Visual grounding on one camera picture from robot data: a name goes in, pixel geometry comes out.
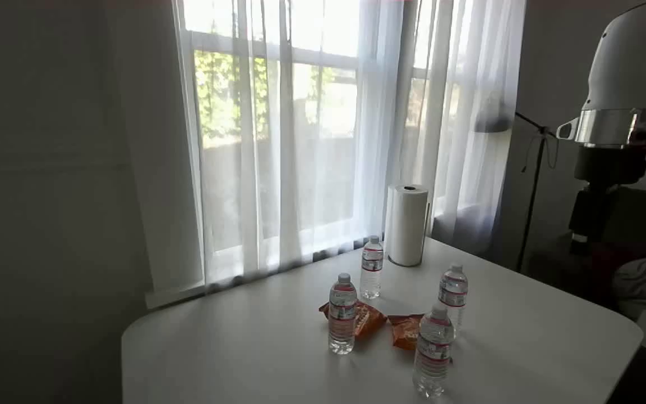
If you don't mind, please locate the white sheer curtain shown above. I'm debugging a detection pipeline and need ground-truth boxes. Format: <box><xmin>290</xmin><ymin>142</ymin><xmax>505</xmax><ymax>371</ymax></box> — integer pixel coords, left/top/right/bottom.
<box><xmin>101</xmin><ymin>0</ymin><xmax>415</xmax><ymax>302</ymax></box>
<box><xmin>382</xmin><ymin>0</ymin><xmax>530</xmax><ymax>253</ymax></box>

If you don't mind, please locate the clear water bottle white label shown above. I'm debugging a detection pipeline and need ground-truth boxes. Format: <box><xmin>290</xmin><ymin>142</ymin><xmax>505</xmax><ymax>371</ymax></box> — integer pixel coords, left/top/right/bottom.
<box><xmin>360</xmin><ymin>233</ymin><xmax>387</xmax><ymax>302</ymax></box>
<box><xmin>437</xmin><ymin>263</ymin><xmax>471</xmax><ymax>335</ymax></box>
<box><xmin>414</xmin><ymin>303</ymin><xmax>457</xmax><ymax>403</ymax></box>
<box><xmin>325</xmin><ymin>271</ymin><xmax>360</xmax><ymax>360</ymax></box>

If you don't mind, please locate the green foliage outside window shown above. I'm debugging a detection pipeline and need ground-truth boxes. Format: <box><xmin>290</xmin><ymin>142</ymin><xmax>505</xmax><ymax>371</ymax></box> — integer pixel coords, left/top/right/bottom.
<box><xmin>190</xmin><ymin>48</ymin><xmax>364</xmax><ymax>149</ymax></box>

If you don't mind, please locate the dark couch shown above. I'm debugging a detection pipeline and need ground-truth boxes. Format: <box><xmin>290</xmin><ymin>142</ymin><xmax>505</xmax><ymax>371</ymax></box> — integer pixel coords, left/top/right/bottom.
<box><xmin>561</xmin><ymin>171</ymin><xmax>646</xmax><ymax>302</ymax></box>

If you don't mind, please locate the white paper towel roll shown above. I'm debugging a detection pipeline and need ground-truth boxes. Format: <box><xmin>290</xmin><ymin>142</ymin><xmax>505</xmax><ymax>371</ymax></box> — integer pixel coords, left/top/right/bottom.
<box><xmin>383</xmin><ymin>181</ymin><xmax>434</xmax><ymax>270</ymax></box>

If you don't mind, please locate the black stereo camera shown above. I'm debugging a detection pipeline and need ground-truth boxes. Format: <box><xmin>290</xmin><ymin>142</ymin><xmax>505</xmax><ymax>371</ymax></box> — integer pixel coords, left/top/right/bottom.
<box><xmin>473</xmin><ymin>103</ymin><xmax>518</xmax><ymax>135</ymax></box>

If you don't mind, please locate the orange chip bag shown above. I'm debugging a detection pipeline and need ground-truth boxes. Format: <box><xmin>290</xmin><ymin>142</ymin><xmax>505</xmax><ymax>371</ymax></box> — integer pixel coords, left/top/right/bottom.
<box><xmin>383</xmin><ymin>312</ymin><xmax>427</xmax><ymax>355</ymax></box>
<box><xmin>316</xmin><ymin>298</ymin><xmax>388</xmax><ymax>346</ymax></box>

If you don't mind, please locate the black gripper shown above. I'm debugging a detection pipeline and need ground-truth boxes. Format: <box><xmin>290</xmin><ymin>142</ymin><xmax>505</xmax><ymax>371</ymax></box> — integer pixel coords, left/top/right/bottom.
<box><xmin>572</xmin><ymin>144</ymin><xmax>646</xmax><ymax>221</ymax></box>

